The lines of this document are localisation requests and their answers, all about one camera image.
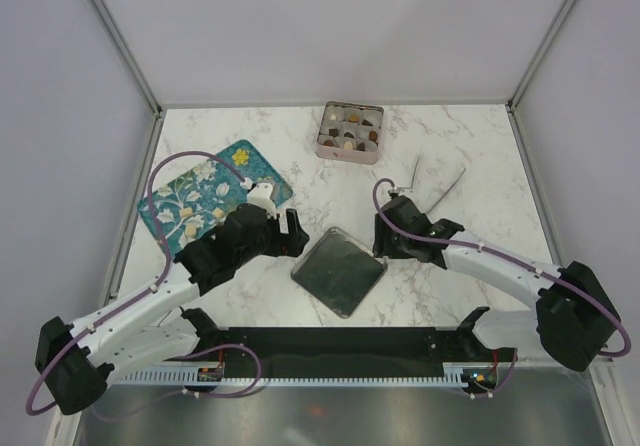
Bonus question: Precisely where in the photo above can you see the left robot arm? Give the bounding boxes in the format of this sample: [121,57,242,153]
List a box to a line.
[35,203,309,415]

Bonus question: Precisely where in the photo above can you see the white square striped chocolate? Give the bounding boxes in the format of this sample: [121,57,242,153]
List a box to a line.
[213,209,225,221]

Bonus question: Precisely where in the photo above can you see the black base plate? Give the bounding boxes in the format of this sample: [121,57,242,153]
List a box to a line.
[195,326,514,378]

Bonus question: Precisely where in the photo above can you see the white rounded chocolate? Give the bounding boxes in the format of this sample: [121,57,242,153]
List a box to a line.
[185,225,197,237]

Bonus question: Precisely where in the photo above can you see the teal floral tray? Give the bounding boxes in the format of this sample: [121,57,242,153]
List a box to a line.
[152,139,293,255]

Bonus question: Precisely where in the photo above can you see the square tin lid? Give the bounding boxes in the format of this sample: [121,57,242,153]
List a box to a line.
[291,227,387,319]

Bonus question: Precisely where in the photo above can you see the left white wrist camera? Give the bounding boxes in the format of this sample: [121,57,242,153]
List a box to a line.
[247,182,277,218]

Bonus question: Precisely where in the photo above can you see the pink chocolate tin box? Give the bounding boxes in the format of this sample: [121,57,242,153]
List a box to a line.
[315,101,384,165]

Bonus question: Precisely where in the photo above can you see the metal tongs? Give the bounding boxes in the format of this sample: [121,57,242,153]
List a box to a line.
[409,153,467,215]

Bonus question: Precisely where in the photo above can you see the slotted cable duct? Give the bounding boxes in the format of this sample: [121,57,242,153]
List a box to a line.
[116,363,497,388]

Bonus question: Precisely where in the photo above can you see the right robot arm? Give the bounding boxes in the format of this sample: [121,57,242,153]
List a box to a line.
[373,195,621,372]

